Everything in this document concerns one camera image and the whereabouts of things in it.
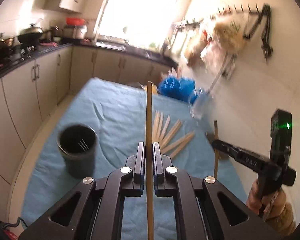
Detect beige kitchen cabinets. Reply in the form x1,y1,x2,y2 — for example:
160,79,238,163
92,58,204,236
0,42,177,183

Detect person's right hand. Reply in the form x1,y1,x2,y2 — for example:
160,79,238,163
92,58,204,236
246,179,296,237

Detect clear glass mug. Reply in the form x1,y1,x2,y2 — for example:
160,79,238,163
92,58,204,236
188,88,212,120

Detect black perforated utensil holder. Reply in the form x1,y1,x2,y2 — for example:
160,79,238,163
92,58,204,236
57,124,98,179

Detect blue plastic bag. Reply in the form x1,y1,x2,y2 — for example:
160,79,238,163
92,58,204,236
158,76,198,104

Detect blue towel table cloth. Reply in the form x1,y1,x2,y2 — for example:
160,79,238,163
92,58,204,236
21,78,247,224

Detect hanging plastic bags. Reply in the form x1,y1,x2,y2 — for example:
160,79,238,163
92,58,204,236
184,14,249,75

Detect red lidded rice cooker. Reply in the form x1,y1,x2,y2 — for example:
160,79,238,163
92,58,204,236
62,17,88,40

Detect black wok on stove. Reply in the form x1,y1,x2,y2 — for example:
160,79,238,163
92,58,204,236
18,23,43,46

